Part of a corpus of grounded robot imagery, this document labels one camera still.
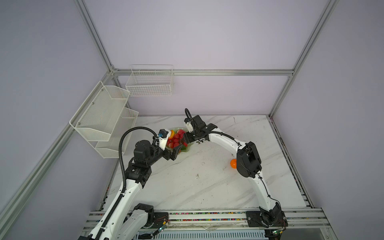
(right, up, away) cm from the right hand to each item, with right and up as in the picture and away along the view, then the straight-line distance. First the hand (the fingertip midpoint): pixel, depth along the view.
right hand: (185, 137), depth 95 cm
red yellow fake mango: (-9, +1, +5) cm, 11 cm away
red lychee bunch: (-5, -2, +3) cm, 6 cm away
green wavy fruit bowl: (+3, -6, +3) cm, 7 cm away
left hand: (-4, -1, -21) cm, 21 cm away
